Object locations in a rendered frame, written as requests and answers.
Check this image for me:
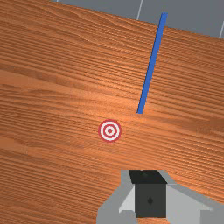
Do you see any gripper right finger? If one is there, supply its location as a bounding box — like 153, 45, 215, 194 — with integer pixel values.
150, 169, 224, 224

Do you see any long blue stick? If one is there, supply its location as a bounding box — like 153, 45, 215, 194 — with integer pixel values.
136, 11, 169, 115

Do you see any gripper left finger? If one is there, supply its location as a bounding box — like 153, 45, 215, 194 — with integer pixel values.
95, 169, 151, 224

